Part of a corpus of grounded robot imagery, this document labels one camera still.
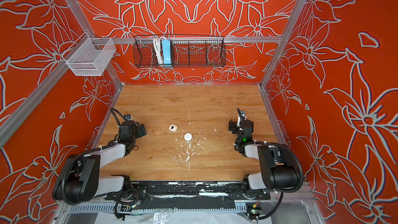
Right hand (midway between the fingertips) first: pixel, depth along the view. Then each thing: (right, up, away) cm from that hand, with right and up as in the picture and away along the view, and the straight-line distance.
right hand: (238, 118), depth 92 cm
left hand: (-63, -5, 0) cm, 64 cm away
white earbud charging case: (-40, -6, +2) cm, 41 cm away
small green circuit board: (+2, -39, -24) cm, 46 cm away
